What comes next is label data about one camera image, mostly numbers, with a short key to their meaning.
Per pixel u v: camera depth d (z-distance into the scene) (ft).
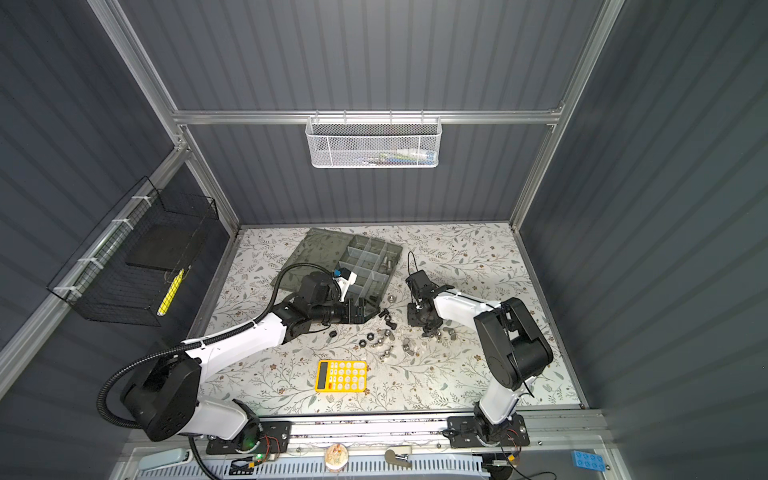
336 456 2.32
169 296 2.23
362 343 2.92
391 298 3.25
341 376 2.70
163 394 1.40
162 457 2.31
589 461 2.28
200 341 1.54
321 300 2.24
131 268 2.36
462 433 2.39
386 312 3.14
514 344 1.57
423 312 2.28
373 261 3.55
